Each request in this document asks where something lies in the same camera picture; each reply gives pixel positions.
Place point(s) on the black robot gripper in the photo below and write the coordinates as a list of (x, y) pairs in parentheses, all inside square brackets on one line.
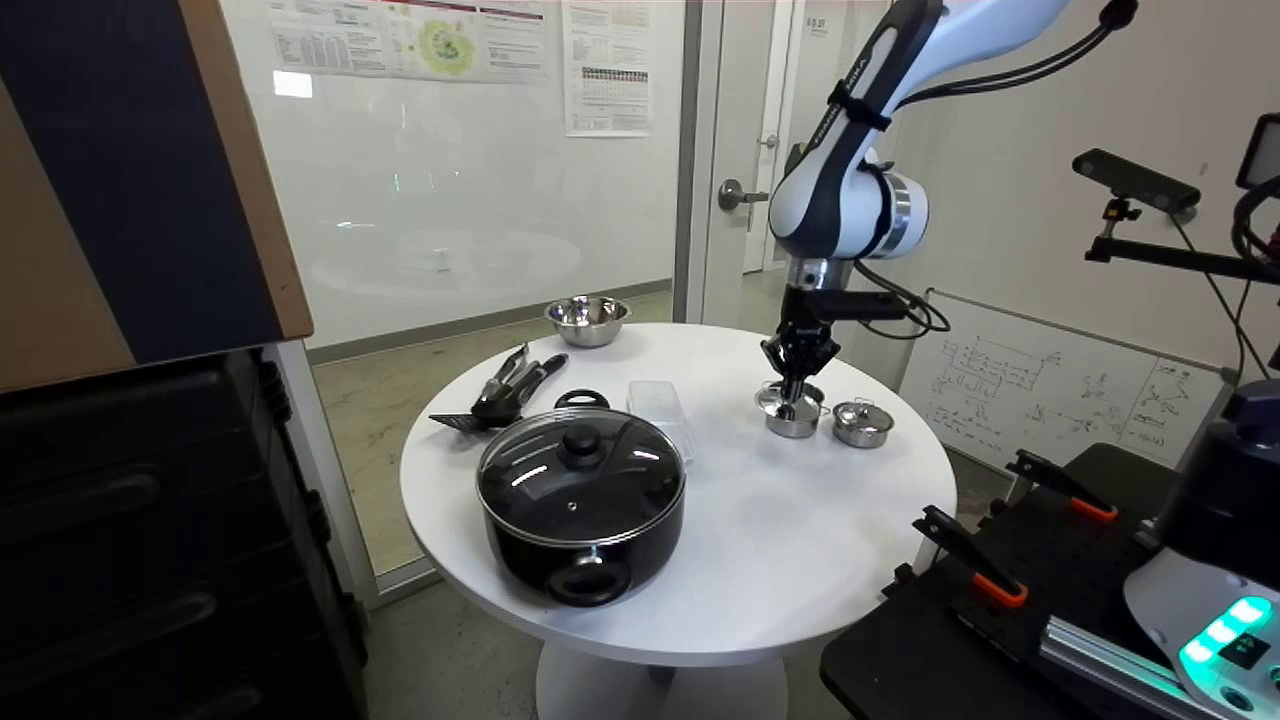
[(811, 321)]

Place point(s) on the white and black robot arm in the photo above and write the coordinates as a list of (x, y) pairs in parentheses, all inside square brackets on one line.
[(853, 173)]

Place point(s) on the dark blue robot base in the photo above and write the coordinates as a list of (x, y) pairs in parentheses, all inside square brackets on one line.
[(1242, 483)]

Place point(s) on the small silver pot without lid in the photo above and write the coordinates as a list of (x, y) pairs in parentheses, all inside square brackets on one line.
[(861, 426)]

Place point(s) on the glass lid with black knob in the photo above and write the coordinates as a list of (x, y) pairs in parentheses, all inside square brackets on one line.
[(579, 477)]

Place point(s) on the large black cooking pot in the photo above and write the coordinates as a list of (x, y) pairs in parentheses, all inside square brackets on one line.
[(587, 563)]

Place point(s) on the silver metal bowl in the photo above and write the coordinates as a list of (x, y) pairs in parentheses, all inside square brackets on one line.
[(587, 321)]

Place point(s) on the whiteboard with drawings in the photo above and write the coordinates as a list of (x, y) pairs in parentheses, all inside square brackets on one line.
[(1055, 385)]

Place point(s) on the white door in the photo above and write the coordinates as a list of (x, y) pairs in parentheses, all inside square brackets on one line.
[(741, 104)]

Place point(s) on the black plastic serving spoon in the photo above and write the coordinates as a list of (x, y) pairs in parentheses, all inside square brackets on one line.
[(521, 374)]

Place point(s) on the black workbench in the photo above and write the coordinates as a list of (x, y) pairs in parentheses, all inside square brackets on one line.
[(922, 660)]

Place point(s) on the black plastic spatula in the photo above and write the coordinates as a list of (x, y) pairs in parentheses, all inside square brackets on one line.
[(470, 416)]

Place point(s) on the white paper notice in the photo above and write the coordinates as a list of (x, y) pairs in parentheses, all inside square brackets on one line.
[(609, 65)]

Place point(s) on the white controller with green light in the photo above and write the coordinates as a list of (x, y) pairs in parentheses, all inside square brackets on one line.
[(1203, 622)]

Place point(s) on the black monitor screen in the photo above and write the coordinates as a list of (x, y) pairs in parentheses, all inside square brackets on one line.
[(1267, 156)]

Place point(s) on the wide poster with green circle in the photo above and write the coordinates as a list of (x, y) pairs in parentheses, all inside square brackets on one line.
[(403, 43)]

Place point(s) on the black cabinet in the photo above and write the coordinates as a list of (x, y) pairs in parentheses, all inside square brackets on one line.
[(147, 563)]

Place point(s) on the brown and blue cardboard panel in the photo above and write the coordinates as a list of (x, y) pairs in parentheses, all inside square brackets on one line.
[(132, 173)]

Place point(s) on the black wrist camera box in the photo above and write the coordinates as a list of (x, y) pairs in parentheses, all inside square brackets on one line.
[(875, 305)]

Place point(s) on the white table pedestal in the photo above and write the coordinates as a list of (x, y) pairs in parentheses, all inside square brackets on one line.
[(664, 689)]

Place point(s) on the black bar-shaped camera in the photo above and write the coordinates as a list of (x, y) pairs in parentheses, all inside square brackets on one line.
[(1136, 180)]

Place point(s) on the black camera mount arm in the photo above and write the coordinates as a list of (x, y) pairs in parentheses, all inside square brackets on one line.
[(1172, 253)]

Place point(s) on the aluminium rail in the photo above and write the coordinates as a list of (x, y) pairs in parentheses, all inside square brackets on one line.
[(1107, 664)]

